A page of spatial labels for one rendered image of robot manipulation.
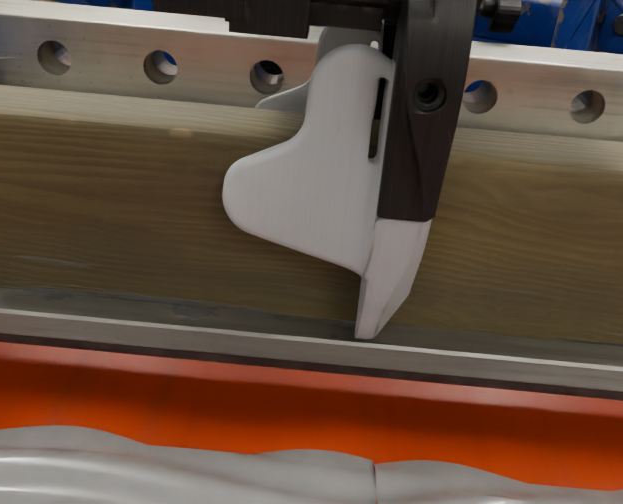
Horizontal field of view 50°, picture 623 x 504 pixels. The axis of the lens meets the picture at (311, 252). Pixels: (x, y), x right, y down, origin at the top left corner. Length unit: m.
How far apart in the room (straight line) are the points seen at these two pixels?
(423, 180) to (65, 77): 0.33
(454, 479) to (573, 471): 0.04
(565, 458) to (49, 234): 0.20
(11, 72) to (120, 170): 0.27
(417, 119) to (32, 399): 0.17
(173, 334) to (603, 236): 0.14
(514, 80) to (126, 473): 0.33
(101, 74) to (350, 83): 0.30
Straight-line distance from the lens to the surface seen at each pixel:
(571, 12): 0.87
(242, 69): 0.44
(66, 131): 0.22
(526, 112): 0.45
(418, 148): 0.17
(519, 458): 0.26
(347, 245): 0.19
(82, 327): 0.24
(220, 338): 0.22
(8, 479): 0.23
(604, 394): 0.28
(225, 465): 0.23
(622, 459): 0.27
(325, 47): 0.24
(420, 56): 0.16
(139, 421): 0.25
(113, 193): 0.22
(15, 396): 0.27
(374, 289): 0.20
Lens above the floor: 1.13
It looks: 29 degrees down
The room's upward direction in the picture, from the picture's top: 5 degrees clockwise
